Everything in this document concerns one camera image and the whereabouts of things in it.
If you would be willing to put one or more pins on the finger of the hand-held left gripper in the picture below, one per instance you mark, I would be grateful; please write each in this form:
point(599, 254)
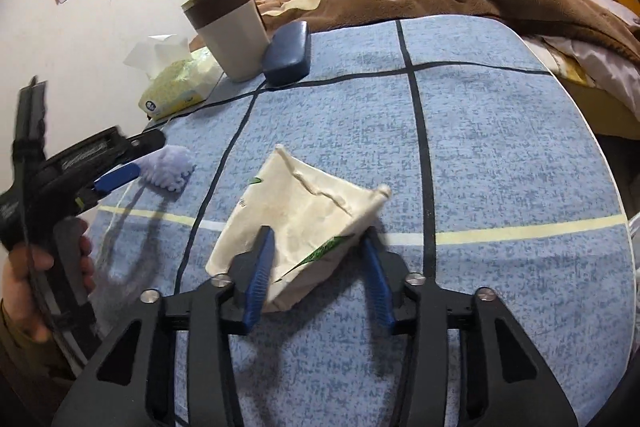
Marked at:
point(145, 141)
point(117, 177)

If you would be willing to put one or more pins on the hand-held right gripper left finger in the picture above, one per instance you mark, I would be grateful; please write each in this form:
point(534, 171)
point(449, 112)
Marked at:
point(257, 272)

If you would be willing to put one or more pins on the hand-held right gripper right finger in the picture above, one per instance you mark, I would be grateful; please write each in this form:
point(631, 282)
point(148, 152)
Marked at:
point(377, 282)

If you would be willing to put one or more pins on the purple fluffy cloth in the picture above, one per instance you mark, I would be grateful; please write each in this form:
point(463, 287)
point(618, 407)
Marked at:
point(167, 167)

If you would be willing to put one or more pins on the white cloth bag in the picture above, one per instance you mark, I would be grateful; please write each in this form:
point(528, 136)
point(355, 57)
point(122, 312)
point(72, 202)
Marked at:
point(300, 212)

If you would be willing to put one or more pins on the person's left forearm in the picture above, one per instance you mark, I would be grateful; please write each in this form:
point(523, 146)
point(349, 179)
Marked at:
point(20, 357)

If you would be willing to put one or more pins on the person's left hand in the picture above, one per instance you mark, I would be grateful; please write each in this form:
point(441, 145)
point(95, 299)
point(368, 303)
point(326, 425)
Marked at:
point(20, 277)

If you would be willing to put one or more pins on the yellow tissue pack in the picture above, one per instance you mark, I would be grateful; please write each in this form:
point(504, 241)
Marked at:
point(175, 87)

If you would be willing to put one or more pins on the beige cup with brown band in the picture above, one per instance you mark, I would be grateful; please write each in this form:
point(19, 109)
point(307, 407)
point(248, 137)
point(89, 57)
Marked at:
point(230, 37)

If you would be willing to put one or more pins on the blue glasses case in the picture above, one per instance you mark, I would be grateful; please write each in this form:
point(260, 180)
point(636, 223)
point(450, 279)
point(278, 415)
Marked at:
point(285, 54)

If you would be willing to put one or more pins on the blue checked tablecloth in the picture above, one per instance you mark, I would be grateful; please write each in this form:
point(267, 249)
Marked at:
point(490, 157)

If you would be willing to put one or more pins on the pale pink duvet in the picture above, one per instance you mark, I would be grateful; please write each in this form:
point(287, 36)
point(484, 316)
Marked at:
point(610, 67)

